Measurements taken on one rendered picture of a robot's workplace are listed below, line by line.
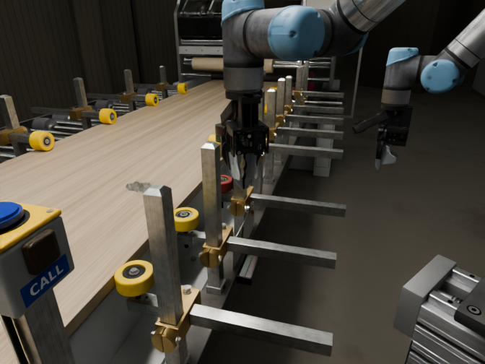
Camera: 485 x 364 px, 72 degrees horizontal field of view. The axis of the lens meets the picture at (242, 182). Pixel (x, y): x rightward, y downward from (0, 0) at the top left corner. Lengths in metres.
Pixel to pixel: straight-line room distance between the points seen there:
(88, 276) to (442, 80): 0.88
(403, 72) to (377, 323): 1.32
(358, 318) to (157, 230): 1.53
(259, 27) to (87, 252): 0.61
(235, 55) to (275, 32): 0.11
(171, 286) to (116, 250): 0.24
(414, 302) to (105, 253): 0.64
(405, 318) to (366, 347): 1.22
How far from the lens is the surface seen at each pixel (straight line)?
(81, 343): 0.87
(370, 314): 2.02
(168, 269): 0.63
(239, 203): 1.07
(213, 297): 0.98
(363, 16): 0.61
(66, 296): 0.77
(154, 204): 0.57
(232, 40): 0.62
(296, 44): 0.52
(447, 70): 0.91
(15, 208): 0.35
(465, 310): 0.55
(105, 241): 0.90
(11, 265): 0.33
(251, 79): 0.62
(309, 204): 1.10
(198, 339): 0.89
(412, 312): 0.64
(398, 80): 1.06
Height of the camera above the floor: 1.37
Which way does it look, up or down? 25 degrees down
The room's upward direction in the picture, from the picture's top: straight up
